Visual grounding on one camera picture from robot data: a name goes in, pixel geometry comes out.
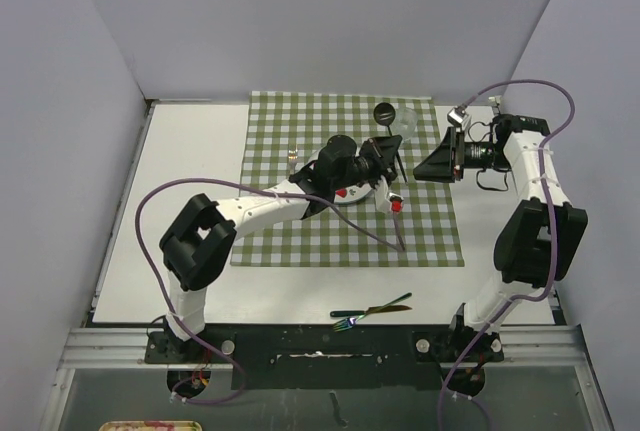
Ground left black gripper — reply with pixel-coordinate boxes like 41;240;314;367
331;135;400;191

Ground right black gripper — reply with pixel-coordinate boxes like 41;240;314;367
413;128;511;184

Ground white plate with strawberries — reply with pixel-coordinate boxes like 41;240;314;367
334;183;373;206

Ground black spoon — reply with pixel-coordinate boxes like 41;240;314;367
373;102;408;183

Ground clear drinking glass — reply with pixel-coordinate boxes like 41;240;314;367
390;107;418;142

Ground silver fork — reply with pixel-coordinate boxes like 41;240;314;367
287;146;299;175

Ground green white checkered tablecloth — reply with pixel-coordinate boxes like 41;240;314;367
231;91;464;268

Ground green handled knife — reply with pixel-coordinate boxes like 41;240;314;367
329;305;411;319

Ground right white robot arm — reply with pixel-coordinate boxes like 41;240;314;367
413;112;588;360

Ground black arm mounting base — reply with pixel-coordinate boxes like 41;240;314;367
144;325;504;398

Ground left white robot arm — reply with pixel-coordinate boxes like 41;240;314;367
159;135;402;362

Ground iridescent rainbow fork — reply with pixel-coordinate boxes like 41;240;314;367
329;292;413;332

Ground yellow rimmed tray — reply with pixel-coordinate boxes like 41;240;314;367
99;420;203;431

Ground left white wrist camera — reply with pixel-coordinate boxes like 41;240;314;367
374;177;404;214

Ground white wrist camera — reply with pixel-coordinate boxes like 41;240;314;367
374;177;404;214
447;105;471;133

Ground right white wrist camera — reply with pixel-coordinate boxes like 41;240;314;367
447;105;471;133

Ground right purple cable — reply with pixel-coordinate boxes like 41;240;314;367
437;79;576;431

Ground purple cable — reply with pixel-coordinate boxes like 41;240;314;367
437;79;576;431
135;178;407;405

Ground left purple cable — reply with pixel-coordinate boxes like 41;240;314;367
135;178;407;405

